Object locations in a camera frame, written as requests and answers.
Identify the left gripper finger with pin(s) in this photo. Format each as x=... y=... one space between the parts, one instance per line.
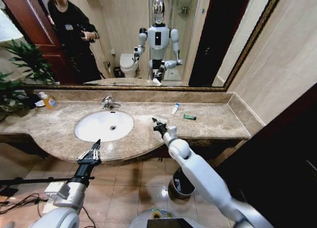
x=86 y=156
x=97 y=155

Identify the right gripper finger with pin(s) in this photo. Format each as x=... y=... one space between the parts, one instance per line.
x=157 y=122
x=157 y=128

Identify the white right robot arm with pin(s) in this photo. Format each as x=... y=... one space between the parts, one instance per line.
x=203 y=173

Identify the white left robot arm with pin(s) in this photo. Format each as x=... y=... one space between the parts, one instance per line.
x=58 y=216

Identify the white oval sink basin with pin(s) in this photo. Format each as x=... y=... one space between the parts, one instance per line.
x=99 y=124

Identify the chrome sink drain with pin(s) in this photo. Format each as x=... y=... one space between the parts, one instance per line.
x=113 y=127

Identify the black round trash bin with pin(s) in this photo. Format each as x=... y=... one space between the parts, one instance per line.
x=178 y=186

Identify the white toothpaste tube blue cap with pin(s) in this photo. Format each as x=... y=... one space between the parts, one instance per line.
x=175 y=109

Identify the small green tube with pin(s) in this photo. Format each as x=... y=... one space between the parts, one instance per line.
x=189 y=117

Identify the chrome faucet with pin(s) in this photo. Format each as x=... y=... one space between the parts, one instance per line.
x=107 y=102

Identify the black straight rod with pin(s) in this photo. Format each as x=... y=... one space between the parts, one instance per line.
x=32 y=180

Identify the orange hand soap bottle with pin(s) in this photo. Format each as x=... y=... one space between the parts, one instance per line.
x=49 y=102

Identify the small white dish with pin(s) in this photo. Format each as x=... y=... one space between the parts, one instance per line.
x=39 y=103

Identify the white robot front shell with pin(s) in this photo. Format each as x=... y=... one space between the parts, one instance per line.
x=142 y=219

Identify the black flat floor device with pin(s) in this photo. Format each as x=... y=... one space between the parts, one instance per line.
x=7 y=191

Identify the green potted plant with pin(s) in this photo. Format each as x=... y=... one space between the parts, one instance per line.
x=10 y=94

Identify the dark wooden door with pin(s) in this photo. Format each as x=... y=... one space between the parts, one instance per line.
x=272 y=176

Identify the large gold-framed wall mirror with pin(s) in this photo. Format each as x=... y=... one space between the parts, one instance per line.
x=123 y=27

